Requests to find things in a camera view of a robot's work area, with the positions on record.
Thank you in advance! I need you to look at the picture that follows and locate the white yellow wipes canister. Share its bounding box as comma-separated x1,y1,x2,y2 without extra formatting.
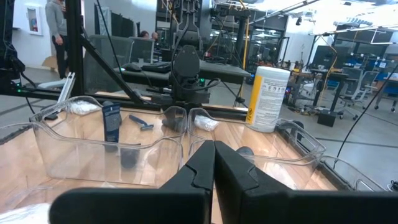
245,65,292,134

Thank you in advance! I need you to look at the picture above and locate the clear bag labelled Vanity Pack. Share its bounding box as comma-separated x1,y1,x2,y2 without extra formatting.
193,114,220,132

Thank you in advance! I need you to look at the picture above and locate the dark shave butter tube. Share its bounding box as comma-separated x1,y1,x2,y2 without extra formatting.
119,147,141,170

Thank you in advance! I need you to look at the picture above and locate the blue disposable razor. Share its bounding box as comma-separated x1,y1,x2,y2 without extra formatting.
128,114,155,132

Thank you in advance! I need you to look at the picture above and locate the black keyboard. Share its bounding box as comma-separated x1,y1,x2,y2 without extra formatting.
141,61,172,74

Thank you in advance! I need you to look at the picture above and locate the black boxed item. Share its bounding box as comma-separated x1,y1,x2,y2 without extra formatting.
101,101,123,154

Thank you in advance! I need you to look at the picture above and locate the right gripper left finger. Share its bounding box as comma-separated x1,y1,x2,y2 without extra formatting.
158,140,216,191

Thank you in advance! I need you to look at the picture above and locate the thin black cable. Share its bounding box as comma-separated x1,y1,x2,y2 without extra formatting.
333,63,398,170

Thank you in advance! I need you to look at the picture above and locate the clear plastic bin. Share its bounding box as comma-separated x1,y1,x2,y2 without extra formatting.
319,154,389,192
29,95,187,189
0,123,55,203
187,107,327,191

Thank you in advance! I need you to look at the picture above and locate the clear bag of cotton balls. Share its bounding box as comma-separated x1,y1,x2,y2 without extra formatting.
67,100,102,116
0,203,51,224

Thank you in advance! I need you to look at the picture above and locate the dark grey roll-on deodorant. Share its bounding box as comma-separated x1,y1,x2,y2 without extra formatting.
235,146,255,157
161,114,185,133

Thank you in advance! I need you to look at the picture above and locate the black computer mouse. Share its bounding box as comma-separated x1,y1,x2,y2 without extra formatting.
122,62,143,73

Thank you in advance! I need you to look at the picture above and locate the black box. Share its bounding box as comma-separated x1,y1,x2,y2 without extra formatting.
317,109,337,128

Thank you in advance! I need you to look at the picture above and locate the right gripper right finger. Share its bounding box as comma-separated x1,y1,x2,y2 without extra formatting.
215,141,289,194

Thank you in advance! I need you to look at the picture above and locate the white wall cabinet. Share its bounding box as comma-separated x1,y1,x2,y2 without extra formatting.
24,3,44,36

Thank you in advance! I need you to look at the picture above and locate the silver aluminium bar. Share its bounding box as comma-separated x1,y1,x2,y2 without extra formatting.
57,72,76,105

